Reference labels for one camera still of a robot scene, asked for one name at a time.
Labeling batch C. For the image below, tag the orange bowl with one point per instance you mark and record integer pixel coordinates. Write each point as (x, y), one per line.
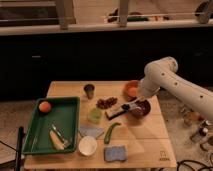
(130, 90)

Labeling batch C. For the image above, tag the black handled scrub brush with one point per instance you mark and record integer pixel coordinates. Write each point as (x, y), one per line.
(113, 113)

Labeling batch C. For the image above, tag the green plastic tray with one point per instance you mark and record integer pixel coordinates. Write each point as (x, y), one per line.
(61, 112)

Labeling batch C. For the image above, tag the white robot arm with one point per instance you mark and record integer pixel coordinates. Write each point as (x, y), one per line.
(162, 74)

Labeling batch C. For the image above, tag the dark brown bowl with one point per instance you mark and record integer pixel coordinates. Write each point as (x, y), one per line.
(145, 109)

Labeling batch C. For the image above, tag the orange fruit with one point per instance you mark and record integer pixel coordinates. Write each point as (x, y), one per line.
(45, 107)

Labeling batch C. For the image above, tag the grey blue cloth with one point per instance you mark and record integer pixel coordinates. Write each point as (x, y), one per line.
(90, 131)

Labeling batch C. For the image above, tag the white handled brush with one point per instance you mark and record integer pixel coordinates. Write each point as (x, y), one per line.
(130, 106)

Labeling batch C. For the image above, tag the bunch of red grapes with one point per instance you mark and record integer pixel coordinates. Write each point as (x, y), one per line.
(106, 103)

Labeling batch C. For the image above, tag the blue sponge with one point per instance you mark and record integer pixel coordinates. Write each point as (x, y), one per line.
(115, 153)

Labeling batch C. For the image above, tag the metal cup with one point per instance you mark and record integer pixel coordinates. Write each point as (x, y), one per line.
(89, 90)

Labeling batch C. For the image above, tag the green plastic cup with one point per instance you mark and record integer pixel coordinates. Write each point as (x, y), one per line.
(95, 115)

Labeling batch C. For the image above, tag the green chili pepper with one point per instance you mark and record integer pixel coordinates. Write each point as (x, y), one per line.
(109, 132)

